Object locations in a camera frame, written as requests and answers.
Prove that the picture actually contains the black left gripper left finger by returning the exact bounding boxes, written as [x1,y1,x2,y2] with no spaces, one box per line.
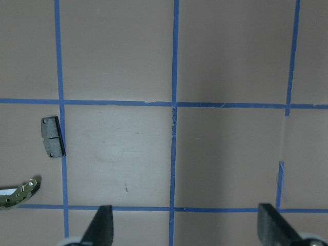
[80,206,113,246]

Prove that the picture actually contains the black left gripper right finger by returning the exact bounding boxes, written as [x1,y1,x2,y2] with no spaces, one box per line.
[257,203,300,245]

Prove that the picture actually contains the olive brake shoe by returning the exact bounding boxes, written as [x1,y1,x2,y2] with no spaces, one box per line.
[1,175,42,211]

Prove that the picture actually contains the grey brake pad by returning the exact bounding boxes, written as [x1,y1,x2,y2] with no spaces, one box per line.
[40,116,66,158]

